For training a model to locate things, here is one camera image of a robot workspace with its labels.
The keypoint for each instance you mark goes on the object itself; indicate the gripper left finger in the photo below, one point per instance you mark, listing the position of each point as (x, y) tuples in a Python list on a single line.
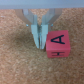
[(35, 32)]

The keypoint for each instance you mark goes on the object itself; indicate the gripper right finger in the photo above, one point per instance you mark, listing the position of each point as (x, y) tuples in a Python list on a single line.
[(43, 32)]

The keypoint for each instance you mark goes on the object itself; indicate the pink block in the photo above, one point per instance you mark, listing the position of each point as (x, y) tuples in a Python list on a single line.
[(58, 44)]

